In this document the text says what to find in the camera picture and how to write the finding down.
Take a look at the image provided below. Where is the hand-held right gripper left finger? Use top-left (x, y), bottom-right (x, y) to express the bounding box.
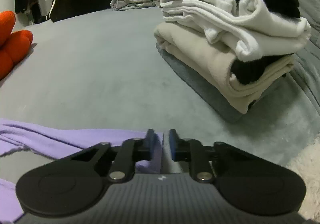
top-left (64, 128), bottom-right (158, 184)

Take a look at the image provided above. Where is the grey bed sheet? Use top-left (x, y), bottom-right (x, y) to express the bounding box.
top-left (0, 5), bottom-right (320, 224)

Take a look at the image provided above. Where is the white fluffy plush toy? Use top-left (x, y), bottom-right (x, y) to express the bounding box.
top-left (285, 133), bottom-right (320, 221)

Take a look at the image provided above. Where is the grey folded garment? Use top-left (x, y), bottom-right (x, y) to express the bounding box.
top-left (156, 42), bottom-right (263, 124)

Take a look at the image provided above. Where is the orange pumpkin plush pillow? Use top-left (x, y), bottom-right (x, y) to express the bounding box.
top-left (0, 11), bottom-right (33, 81)

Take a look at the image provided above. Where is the beige folded garment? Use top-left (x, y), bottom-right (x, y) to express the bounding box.
top-left (154, 23), bottom-right (295, 114)

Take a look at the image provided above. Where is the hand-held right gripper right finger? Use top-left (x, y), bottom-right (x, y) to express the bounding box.
top-left (169, 128), bottom-right (265, 184)

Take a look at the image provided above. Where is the lavender knit garment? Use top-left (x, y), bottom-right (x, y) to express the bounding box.
top-left (0, 118), bottom-right (164, 223)

